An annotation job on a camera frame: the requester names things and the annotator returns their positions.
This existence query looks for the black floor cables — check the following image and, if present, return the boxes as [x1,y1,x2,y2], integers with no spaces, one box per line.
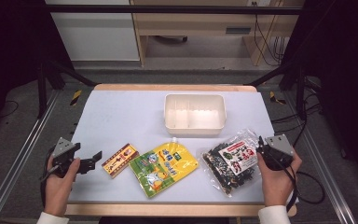
[270,77,324,147]

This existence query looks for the wooden table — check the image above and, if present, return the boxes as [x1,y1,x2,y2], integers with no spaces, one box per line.
[64,83,297,218]

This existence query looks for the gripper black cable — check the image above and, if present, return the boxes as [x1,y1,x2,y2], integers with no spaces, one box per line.
[39,148,59,209]
[269,151,326,214]

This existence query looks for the black metal stand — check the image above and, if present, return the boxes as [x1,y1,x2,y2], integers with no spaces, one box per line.
[36,60,98,119]
[247,61,310,121]

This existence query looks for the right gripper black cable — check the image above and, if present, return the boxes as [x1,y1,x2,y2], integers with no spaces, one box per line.
[269,151,326,214]

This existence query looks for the light wooden desk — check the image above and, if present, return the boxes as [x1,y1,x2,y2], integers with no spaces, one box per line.
[130,0,306,67]

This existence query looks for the person's right hand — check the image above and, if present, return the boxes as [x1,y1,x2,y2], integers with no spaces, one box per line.
[256,150,303,208]

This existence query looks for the person's left hand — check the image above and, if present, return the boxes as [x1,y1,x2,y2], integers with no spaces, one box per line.
[42,156,82,218]

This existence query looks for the aluminium floor rail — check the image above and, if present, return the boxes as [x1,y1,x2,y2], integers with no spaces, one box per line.
[0,89,61,224]
[283,91,358,224]

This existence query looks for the black horizontal frame bar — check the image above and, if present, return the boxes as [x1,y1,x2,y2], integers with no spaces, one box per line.
[44,4,304,16]

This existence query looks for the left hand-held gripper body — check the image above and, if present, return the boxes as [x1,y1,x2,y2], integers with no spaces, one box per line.
[51,136,82,179]

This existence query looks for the black desk cables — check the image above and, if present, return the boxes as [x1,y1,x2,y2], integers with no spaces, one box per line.
[253,1,291,67]

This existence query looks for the black curtain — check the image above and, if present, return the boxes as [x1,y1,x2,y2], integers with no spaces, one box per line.
[287,0,358,190]
[0,0,74,134]

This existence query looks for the yellow black floor tape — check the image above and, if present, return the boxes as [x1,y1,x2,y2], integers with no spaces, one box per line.
[70,89,83,106]
[268,91,287,105]

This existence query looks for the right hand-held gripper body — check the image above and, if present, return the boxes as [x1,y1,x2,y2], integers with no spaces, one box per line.
[256,133,296,172]

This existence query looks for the cream plastic divided bin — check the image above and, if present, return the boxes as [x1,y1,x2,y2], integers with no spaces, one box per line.
[163,93,228,137]

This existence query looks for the white table mat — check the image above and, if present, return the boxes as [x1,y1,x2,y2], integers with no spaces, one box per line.
[67,90,275,204]

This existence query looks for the clear bag of dried seaweed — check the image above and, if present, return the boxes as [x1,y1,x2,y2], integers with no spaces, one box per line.
[200,128,262,198]

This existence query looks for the yellow spouted drink pouch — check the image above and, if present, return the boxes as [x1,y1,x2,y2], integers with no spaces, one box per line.
[128,136,200,200]

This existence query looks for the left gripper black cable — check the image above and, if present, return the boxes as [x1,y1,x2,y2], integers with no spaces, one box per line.
[39,148,59,209]

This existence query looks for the white cabinet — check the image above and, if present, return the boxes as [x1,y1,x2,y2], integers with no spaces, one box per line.
[44,0,141,63]

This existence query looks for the red and yellow small box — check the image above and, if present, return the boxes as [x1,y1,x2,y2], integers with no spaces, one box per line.
[101,143,141,179]

